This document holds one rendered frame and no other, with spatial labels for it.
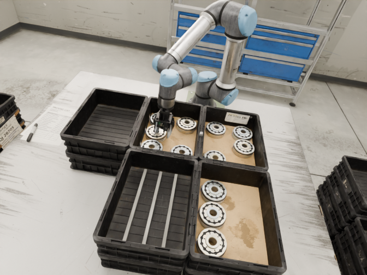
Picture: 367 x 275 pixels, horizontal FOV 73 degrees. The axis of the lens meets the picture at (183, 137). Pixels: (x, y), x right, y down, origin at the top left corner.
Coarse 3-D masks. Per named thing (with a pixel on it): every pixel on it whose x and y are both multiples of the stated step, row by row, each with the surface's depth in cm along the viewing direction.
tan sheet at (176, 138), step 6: (174, 120) 136; (174, 126) 132; (174, 132) 129; (180, 132) 129; (144, 138) 123; (168, 138) 125; (174, 138) 126; (180, 138) 126; (186, 138) 127; (192, 138) 127; (162, 144) 121; (168, 144) 122; (174, 144) 122; (180, 144) 123; (186, 144) 123; (192, 144) 124; (168, 150) 119; (192, 150) 121
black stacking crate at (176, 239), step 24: (144, 168) 109; (168, 168) 107; (192, 168) 105; (120, 192) 97; (144, 192) 100; (168, 192) 102; (120, 216) 92; (144, 216) 93; (168, 240) 87; (168, 264) 81
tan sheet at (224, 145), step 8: (232, 128) 137; (208, 136) 129; (224, 136) 131; (208, 144) 125; (216, 144) 126; (224, 144) 127; (232, 144) 127; (224, 152) 122; (232, 152) 123; (232, 160) 119; (240, 160) 119; (248, 160) 120
